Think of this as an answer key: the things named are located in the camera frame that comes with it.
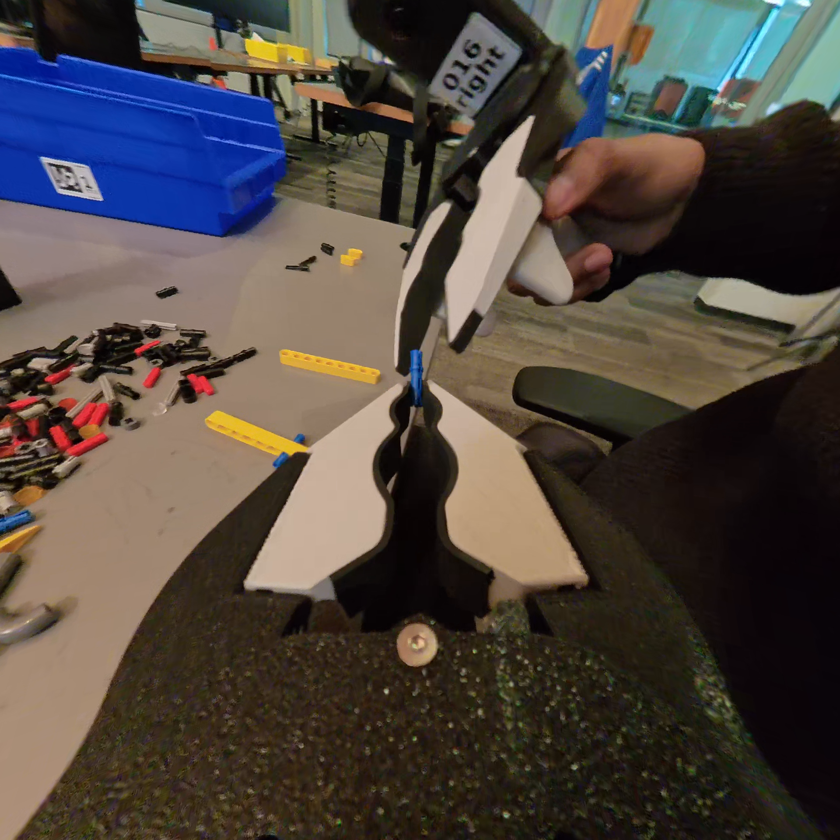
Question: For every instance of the black chair armrest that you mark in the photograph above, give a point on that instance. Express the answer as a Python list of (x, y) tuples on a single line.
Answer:
[(590, 400)]

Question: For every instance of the person's right forearm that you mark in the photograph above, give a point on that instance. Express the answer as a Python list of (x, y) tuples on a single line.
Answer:
[(768, 197)]

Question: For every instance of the blue connector pin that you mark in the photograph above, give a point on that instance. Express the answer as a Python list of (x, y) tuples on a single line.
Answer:
[(415, 367), (289, 451)]

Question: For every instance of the storage shelves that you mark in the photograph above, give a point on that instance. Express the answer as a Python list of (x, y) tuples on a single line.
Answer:
[(682, 102)]

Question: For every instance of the pile of black red pins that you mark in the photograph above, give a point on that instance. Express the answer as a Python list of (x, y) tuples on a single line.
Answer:
[(98, 367)]

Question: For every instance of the wooden post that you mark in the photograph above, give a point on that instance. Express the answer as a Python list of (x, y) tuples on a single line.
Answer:
[(613, 26)]

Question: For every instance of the blue jacket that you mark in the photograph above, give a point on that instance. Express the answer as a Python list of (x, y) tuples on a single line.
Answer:
[(596, 92)]

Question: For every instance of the blue long connector piece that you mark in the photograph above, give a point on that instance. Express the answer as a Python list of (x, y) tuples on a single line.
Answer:
[(16, 522)]

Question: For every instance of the yellow perforated beam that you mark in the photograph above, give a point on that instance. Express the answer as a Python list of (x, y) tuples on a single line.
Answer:
[(328, 366), (243, 430)]

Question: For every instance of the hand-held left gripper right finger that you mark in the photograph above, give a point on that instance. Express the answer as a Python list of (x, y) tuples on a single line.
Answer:
[(505, 518)]

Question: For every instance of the black high-back chair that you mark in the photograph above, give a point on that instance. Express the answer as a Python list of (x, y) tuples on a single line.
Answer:
[(85, 33)]

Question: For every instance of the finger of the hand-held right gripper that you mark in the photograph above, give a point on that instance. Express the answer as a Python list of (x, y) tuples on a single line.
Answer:
[(492, 229), (408, 289)]

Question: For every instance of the wooden desk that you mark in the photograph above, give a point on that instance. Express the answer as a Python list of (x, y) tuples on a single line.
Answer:
[(367, 108), (262, 67)]

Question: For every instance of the black monitor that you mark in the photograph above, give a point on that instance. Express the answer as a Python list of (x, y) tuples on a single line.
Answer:
[(229, 13)]

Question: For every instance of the grey curved tube piece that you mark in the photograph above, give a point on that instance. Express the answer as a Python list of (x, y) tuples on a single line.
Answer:
[(26, 627)]

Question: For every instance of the yellow wedge piece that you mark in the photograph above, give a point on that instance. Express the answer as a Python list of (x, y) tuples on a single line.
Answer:
[(16, 539)]

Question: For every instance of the person's right hand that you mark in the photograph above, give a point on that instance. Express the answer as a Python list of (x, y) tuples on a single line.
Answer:
[(630, 184)]

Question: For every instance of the yellow tray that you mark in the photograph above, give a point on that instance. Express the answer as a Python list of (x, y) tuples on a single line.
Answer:
[(269, 49)]

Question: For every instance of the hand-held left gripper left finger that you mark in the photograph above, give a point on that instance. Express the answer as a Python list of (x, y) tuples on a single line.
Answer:
[(315, 518)]

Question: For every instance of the black bag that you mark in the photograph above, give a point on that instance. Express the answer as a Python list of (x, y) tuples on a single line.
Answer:
[(367, 82)]

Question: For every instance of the blue storage bin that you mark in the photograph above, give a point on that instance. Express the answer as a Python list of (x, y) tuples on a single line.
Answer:
[(144, 144)]

